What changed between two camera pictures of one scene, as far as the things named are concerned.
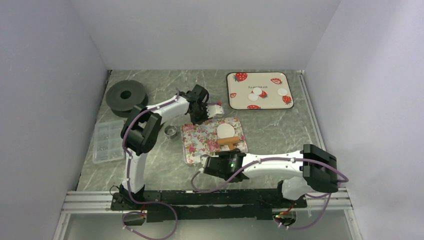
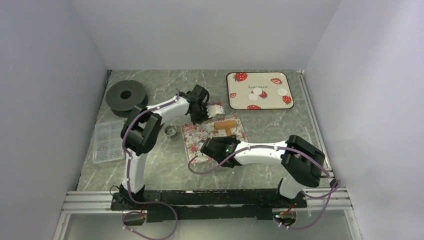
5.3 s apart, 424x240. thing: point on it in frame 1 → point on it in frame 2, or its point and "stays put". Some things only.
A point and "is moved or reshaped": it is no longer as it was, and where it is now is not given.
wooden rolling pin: (229, 141) is moved or reshaped
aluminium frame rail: (88, 202) stays put
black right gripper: (219, 154) → (225, 140)
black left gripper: (206, 117) stays put
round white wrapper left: (253, 97) stays put
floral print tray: (211, 135) stays put
